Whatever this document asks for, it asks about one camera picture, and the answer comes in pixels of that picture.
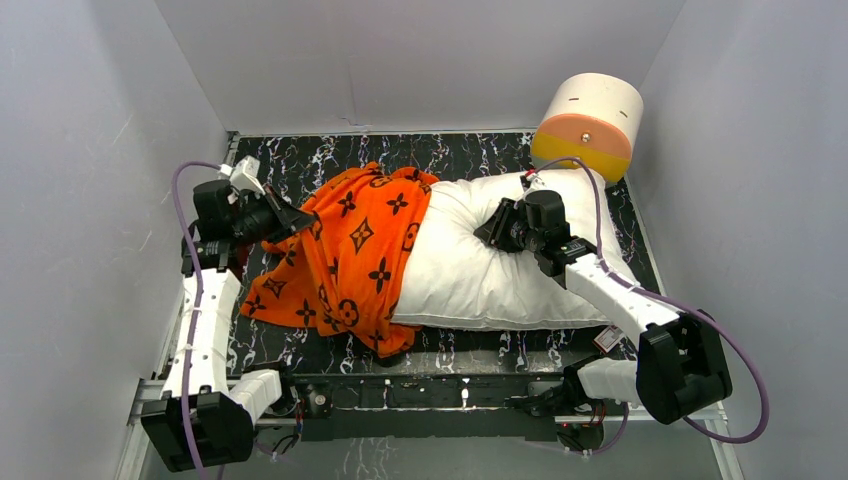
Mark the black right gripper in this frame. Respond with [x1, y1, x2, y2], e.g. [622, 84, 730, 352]
[475, 201, 542, 256]

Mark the white pillow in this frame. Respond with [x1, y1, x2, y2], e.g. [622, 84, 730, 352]
[391, 173, 609, 331]

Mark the orange patterned plush pillowcase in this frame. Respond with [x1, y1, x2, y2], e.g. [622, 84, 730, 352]
[240, 162, 438, 357]

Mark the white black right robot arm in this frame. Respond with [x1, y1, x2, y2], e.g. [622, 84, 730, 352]
[474, 190, 733, 425]

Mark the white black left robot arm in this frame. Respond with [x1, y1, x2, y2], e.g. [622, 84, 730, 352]
[140, 179, 314, 475]

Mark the white cylinder with coloured lid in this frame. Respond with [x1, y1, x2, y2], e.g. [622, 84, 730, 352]
[530, 73, 644, 185]

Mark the red white label tag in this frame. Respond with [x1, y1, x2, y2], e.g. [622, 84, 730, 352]
[593, 325, 625, 354]

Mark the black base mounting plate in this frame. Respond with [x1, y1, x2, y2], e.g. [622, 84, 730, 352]
[235, 370, 627, 444]

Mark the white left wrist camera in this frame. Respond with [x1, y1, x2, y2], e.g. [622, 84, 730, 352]
[218, 155, 264, 196]

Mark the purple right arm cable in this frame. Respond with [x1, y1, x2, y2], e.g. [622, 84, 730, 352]
[526, 156, 771, 458]

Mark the aluminium front rail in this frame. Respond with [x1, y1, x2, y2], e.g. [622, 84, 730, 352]
[129, 377, 729, 425]

